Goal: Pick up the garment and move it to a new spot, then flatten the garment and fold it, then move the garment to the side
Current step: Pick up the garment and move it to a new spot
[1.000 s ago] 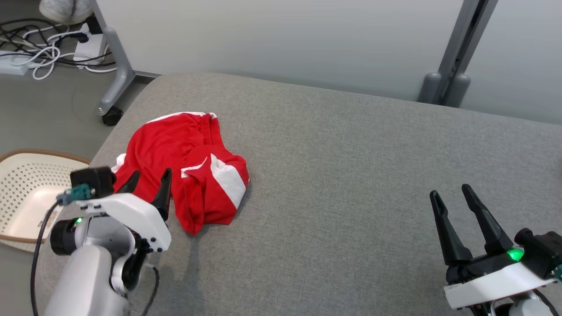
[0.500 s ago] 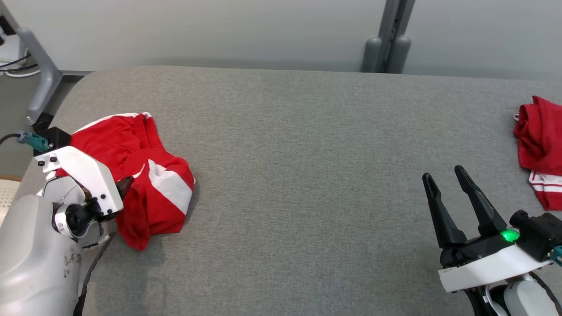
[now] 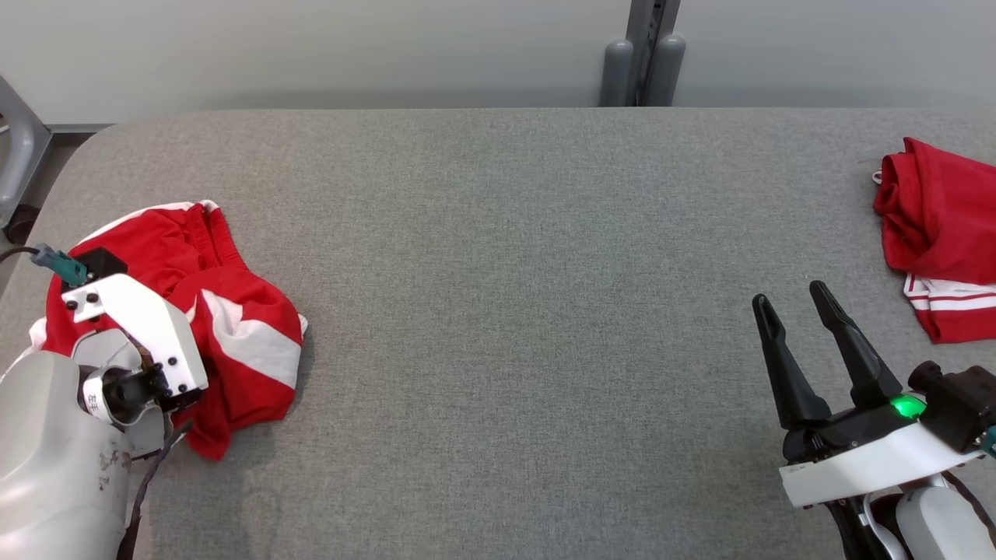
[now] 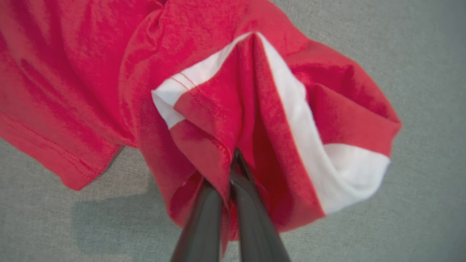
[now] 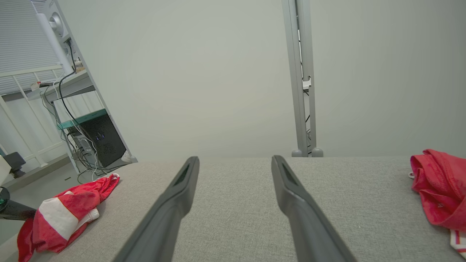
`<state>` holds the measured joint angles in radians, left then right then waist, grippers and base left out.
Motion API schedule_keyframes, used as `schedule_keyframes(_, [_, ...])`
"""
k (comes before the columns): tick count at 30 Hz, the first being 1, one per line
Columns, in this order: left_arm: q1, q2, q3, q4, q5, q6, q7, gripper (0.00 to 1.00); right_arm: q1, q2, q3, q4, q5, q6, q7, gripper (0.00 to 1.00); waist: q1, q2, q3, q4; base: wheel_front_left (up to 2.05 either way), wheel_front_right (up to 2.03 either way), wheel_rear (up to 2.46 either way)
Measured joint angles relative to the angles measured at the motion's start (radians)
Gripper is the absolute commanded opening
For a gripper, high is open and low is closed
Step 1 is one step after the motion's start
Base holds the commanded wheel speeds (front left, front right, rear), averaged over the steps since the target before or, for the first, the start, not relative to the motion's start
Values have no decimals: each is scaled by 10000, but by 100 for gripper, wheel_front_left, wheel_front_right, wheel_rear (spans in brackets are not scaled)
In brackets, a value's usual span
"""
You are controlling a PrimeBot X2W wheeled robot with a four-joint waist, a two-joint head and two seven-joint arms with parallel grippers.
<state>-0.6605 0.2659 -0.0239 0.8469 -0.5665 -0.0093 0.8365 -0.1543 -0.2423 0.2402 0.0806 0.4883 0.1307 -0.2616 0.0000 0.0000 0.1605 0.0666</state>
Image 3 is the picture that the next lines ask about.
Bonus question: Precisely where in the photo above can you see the grey metal column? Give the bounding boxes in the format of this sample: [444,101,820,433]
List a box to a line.
[626,0,682,107]

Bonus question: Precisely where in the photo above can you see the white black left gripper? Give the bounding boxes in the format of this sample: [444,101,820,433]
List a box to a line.
[61,272,210,414]

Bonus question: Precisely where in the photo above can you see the grey cart leg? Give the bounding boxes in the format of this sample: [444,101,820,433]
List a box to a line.
[0,75,54,229]

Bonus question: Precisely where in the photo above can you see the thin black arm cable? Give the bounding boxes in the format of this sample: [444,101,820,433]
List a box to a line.
[944,471,996,539]
[115,418,194,560]

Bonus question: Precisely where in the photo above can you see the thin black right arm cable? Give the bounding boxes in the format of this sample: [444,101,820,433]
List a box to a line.
[944,471,996,539]

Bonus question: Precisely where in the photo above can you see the red shorts with white stripes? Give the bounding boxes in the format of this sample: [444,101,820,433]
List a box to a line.
[30,200,309,461]

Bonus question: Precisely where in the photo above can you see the teal-plug left camera cable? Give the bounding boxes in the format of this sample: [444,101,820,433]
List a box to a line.
[0,243,89,288]

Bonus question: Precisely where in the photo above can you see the grey cylindrical post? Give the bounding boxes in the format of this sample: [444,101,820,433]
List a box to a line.
[644,33,688,108]
[598,38,636,108]

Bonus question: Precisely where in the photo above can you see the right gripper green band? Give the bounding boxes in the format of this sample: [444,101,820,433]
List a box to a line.
[752,281,986,509]

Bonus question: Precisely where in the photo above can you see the black caster wheel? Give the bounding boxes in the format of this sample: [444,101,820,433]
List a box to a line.
[2,203,42,246]

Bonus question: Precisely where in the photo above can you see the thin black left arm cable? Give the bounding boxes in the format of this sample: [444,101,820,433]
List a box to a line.
[115,418,194,560]

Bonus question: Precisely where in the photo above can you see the red jersey with dark lettering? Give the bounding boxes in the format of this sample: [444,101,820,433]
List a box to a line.
[871,137,996,345]

